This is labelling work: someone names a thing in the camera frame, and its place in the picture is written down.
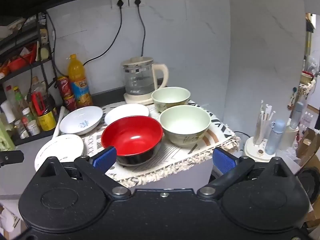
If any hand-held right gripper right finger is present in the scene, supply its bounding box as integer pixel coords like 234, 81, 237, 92
197, 147, 297, 199

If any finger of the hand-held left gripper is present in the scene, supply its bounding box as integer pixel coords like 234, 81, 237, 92
0, 150, 25, 168

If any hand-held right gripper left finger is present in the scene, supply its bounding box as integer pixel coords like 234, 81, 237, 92
37, 146, 131, 200

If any red bowl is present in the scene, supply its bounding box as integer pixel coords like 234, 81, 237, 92
101, 116, 164, 167

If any white plate with dark rim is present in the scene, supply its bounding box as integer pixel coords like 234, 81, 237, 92
34, 134, 85, 173

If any white plate with blue print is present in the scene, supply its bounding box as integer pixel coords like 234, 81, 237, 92
59, 106, 103, 135

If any large pale green bowl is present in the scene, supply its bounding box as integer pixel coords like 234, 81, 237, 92
159, 105, 211, 147

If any small pale green bowl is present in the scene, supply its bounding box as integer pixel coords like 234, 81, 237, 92
151, 87, 191, 113

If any green carton box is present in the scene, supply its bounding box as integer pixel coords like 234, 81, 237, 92
0, 120, 15, 152

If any clear jar with white contents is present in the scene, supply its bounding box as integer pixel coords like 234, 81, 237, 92
14, 120, 29, 140

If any white utensil holder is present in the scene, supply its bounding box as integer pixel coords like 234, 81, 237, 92
244, 130, 278, 164

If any white labelled jar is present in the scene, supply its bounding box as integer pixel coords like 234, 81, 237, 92
24, 119, 41, 136

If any small red label bottle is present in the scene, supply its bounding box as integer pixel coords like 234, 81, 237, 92
21, 107, 35, 123

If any patterned fringed cloth mat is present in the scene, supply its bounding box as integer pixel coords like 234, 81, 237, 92
81, 100, 242, 188

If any dark bottle with yellow label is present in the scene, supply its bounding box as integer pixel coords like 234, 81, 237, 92
31, 92, 57, 132

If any white spoon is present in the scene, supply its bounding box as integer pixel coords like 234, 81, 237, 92
51, 106, 66, 138

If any light blue bottle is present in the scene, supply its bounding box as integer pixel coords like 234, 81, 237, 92
264, 119, 286, 155

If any tall clear greenish bottle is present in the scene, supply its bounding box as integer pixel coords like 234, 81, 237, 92
11, 86, 32, 120

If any beige kettle base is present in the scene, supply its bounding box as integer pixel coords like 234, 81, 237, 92
124, 92, 160, 105

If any orange juice bottle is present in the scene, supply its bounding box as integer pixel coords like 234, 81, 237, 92
68, 54, 93, 108

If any glass measuring jug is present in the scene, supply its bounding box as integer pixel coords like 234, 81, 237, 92
122, 57, 168, 98

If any grey blue thermos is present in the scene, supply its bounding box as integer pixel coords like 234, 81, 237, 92
289, 102, 304, 129

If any cardboard box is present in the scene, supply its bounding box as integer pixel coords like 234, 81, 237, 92
296, 127, 320, 165

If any black metal rack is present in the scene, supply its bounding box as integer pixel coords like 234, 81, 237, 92
0, 11, 63, 147

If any red plastic basket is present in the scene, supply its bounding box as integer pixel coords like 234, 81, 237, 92
6, 44, 37, 72

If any black plug cable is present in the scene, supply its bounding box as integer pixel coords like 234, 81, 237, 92
134, 0, 147, 58
82, 1, 124, 67

